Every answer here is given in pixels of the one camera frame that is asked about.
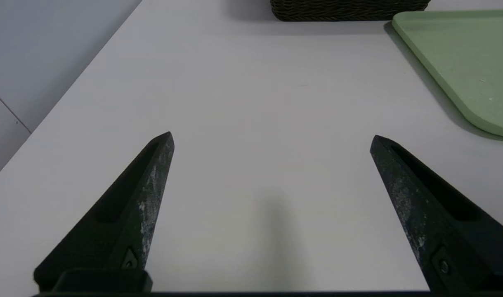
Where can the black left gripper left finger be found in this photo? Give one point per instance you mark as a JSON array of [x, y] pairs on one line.
[[119, 218]]

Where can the dark brown wicker basket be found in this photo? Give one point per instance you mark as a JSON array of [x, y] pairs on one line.
[[346, 10]]

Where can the light green plastic tray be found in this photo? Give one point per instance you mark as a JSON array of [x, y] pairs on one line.
[[470, 62]]

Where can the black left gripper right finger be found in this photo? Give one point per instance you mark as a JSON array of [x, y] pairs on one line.
[[441, 225]]

